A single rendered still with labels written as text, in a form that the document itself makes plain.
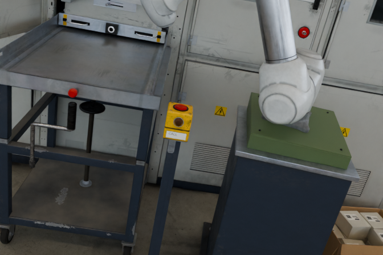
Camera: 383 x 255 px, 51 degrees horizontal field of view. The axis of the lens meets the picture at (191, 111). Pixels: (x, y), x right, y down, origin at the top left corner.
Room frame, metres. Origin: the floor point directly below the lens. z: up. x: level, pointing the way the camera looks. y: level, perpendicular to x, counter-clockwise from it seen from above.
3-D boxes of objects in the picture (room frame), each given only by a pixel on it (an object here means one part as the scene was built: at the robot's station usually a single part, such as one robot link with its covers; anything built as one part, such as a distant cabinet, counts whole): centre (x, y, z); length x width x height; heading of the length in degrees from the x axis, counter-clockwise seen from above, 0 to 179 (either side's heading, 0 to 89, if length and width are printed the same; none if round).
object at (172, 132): (1.17, 0.04, 0.85); 0.08 x 0.08 x 0.10; 4
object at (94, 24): (2.03, 0.48, 0.89); 0.54 x 0.05 x 0.06; 94
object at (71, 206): (1.67, 0.45, 0.46); 0.64 x 0.58 x 0.66; 4
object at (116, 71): (1.67, 0.45, 0.82); 0.68 x 0.62 x 0.06; 4
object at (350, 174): (1.45, -0.41, 0.74); 0.44 x 0.44 x 0.02; 87
